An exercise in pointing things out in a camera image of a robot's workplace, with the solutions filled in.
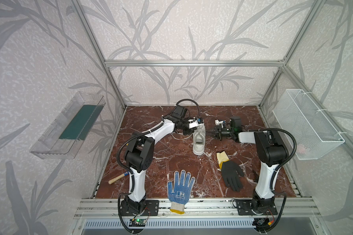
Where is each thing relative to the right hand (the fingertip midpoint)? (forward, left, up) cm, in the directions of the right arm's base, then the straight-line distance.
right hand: (207, 128), depth 94 cm
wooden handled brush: (-30, +55, -9) cm, 63 cm away
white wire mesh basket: (-9, -40, +24) cm, 47 cm away
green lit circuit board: (-49, +38, -11) cm, 63 cm away
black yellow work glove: (-24, -13, -9) cm, 29 cm away
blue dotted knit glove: (-36, +18, -9) cm, 41 cm away
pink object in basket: (-20, -44, +10) cm, 50 cm away
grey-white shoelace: (-2, +13, -9) cm, 16 cm away
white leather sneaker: (-5, +5, -5) cm, 9 cm away
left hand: (+3, +7, +3) cm, 8 cm away
